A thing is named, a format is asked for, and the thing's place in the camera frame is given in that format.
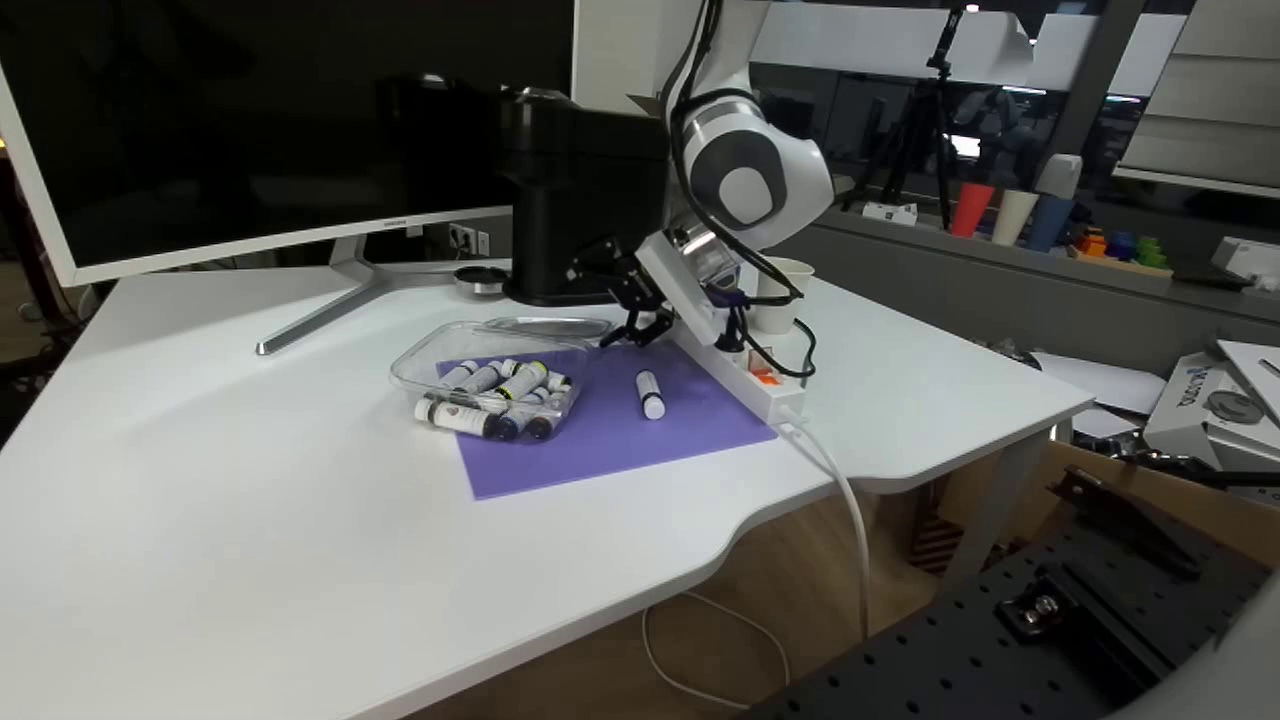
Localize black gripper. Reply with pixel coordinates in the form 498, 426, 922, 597
573, 237, 671, 353

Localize clear plastic clamshell pack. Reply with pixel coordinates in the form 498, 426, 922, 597
389, 315, 593, 450

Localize black box appliance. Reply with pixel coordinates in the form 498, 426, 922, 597
498, 84, 675, 310

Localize white bottle lying alone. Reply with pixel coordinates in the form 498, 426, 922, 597
626, 370, 671, 427

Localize white bottle with yellow bands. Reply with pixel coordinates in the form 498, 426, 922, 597
490, 359, 552, 411

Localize small black round dish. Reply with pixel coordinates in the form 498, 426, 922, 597
447, 261, 517, 299

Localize small white medicine bottle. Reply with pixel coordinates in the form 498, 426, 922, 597
434, 358, 510, 402
510, 383, 580, 450

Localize purple paper mat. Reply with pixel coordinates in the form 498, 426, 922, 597
447, 339, 781, 505

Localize white paper cup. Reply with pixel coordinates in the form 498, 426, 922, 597
741, 254, 821, 339

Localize white power strip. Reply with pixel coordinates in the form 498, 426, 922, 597
663, 315, 811, 432

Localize white bottle with dark cap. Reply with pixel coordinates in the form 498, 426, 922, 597
408, 393, 510, 446

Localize silver monitor stand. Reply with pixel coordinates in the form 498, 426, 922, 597
250, 237, 464, 359

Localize red plastic cup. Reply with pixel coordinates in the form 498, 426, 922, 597
948, 181, 999, 246

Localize white curved computer monitor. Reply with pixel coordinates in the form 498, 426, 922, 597
0, 0, 580, 291

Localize grey side counter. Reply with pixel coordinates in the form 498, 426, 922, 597
783, 196, 1280, 382

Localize cream plastic cup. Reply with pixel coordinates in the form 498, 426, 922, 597
989, 187, 1043, 254

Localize blue plastic cup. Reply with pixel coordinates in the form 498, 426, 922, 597
1019, 192, 1080, 256

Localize white cup on stack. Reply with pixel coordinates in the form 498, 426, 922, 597
1037, 154, 1089, 206

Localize black perforated breadboard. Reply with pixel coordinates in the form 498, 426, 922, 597
750, 541, 1272, 720

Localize white paper sheets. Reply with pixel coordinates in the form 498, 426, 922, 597
1028, 347, 1173, 446

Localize white cardboard box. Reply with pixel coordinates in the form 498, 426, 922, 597
1139, 337, 1280, 480

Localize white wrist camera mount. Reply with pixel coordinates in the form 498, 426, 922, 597
626, 230, 742, 353

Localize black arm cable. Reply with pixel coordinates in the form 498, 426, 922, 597
654, 0, 713, 133

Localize white power strip cable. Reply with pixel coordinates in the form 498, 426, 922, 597
634, 418, 874, 716

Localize black camera tripod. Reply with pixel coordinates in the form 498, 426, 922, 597
870, 0, 982, 224

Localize black clamp mount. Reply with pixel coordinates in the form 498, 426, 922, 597
995, 590, 1071, 646

